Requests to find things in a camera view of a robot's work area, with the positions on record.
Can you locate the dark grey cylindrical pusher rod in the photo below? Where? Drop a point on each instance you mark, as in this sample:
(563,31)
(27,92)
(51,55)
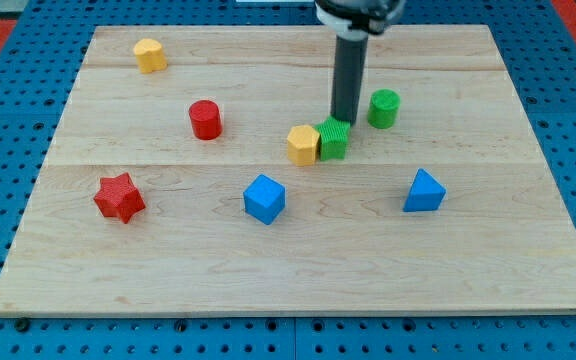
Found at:
(348,71)

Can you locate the green star block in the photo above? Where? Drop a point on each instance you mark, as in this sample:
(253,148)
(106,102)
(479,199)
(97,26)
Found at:
(334,135)

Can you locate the yellow hexagon block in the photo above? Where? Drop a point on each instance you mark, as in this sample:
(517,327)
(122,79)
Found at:
(302,145)

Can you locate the light wooden board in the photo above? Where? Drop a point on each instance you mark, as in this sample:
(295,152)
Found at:
(501,242)

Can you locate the red star block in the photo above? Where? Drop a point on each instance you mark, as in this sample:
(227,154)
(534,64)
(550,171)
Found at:
(118,197)

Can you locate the green cylinder block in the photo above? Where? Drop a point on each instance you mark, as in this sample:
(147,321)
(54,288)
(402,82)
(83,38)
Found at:
(383,108)

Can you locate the blue triangular prism block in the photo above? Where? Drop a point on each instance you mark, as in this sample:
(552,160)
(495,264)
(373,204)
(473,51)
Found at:
(425,193)

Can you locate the blue cube block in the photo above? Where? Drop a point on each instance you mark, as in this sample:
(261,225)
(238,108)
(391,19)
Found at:
(264,199)

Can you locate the red cylinder block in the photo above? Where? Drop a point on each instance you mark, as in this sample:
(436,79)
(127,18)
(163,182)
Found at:
(205,119)

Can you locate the yellow heart block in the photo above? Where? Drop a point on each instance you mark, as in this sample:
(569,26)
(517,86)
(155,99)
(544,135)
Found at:
(149,55)

